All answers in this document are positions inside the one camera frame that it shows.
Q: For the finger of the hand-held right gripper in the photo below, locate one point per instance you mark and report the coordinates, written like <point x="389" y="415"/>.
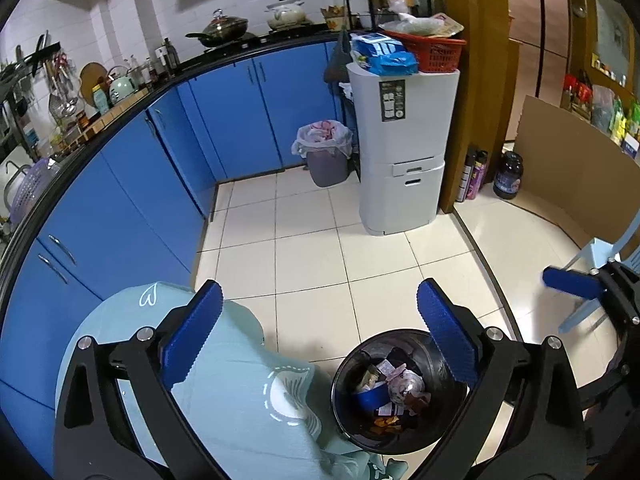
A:
<point x="575" y="284"/>

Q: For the blue base cabinets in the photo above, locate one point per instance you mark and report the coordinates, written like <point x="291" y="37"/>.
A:
<point x="150" y="185"/>

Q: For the round table with blue tablecloth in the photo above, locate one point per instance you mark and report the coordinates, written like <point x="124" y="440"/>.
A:
<point x="225" y="435"/>

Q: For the brown cardboard sheet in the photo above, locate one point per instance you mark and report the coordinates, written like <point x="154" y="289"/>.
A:
<point x="565" y="160"/>

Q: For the cluttered shelf of bottles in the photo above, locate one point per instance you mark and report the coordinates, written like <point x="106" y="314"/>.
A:
<point x="605" y="95"/>

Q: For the hanging kitchen utensils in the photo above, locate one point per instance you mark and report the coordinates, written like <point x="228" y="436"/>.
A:
<point x="60" y="90"/>

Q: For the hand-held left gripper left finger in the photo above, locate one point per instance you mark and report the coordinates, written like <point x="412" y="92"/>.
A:
<point x="192" y="335"/>

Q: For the mint green kettle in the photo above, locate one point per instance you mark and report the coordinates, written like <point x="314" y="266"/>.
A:
<point x="122" y="85"/>

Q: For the wooden door frame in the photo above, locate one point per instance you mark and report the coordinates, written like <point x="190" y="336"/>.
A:
<point x="480" y="85"/>

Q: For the teal jar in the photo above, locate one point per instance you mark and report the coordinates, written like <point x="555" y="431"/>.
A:
<point x="100" y="97"/>

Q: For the orange peel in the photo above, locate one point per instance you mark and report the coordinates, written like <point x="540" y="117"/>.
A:
<point x="386" y="422"/>

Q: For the orange brown paper piece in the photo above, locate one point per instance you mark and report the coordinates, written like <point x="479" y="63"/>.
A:
<point x="417" y="401"/>

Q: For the steel refrigerator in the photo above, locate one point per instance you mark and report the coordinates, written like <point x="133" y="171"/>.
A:
<point x="540" y="10"/>

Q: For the white plastic bag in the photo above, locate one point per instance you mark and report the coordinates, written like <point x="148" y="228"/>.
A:
<point x="415" y="25"/>

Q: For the dark glass jar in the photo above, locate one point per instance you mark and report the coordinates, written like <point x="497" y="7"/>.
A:
<point x="508" y="175"/>

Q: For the round wooden board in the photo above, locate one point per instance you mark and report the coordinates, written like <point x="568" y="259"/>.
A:
<point x="90" y="77"/>

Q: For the blue snack packet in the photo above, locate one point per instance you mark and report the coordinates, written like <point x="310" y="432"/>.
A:
<point x="385" y="52"/>

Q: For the grey bin with white bag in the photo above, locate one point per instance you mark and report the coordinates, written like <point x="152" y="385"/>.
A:
<point x="325" y="160"/>

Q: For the red plastic basket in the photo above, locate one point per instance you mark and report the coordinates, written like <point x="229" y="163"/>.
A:
<point x="437" y="55"/>

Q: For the wok with glass lid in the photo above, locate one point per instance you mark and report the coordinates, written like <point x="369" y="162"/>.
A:
<point x="220" y="27"/>

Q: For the white ceramic pot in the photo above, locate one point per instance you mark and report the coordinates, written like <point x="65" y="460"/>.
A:
<point x="286" y="15"/>

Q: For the red label package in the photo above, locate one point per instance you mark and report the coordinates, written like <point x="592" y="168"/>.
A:
<point x="450" y="22"/>

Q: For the dark hanging bag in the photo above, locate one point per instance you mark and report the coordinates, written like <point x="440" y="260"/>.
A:
<point x="335" y="60"/>

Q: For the purple spray cans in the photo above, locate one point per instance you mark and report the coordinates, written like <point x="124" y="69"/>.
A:
<point x="472" y="172"/>

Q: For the black trash bin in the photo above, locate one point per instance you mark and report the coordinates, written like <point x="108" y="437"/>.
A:
<point x="350" y="425"/>

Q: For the chequered wooden cutting board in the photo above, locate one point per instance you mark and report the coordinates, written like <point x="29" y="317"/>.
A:
<point x="112" y="112"/>

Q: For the pink paper scraps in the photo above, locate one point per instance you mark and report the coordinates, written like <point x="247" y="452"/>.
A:
<point x="395" y="369"/>

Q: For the purple plastic basket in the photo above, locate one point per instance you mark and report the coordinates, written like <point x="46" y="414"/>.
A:
<point x="35" y="185"/>

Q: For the tall white appliance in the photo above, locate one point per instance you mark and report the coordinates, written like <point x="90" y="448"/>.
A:
<point x="402" y="150"/>

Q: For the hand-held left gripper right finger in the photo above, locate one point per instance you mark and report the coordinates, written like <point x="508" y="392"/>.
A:
<point x="447" y="332"/>

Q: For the light blue plastic chair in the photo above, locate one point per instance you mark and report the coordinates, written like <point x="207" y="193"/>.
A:
<point x="590" y="255"/>

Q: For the yellow white wrapper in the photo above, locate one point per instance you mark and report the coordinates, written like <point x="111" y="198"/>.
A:
<point x="371" y="376"/>

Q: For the dark sauce bottle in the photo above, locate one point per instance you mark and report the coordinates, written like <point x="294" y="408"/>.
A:
<point x="170" y="55"/>

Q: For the black gas stove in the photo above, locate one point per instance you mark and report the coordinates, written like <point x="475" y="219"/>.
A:
<point x="260" y="39"/>

